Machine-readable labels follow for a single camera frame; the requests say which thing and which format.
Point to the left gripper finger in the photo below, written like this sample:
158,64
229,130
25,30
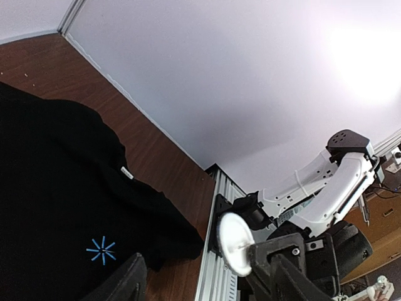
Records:
127,283

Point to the right aluminium corner post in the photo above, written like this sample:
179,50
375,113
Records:
390,143

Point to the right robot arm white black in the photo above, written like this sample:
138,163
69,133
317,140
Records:
322,193

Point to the round picture brooch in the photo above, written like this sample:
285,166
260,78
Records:
234,237

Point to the aluminium front rail frame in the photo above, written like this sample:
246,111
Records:
216,281

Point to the aluminium corner post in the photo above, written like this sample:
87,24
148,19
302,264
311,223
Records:
390,143
70,15

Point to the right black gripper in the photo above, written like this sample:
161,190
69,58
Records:
282,270

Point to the left aluminium corner post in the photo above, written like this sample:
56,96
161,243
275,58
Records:
70,15

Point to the black t-shirt blue logo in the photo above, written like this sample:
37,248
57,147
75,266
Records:
72,214

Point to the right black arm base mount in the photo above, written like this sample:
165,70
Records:
248,207

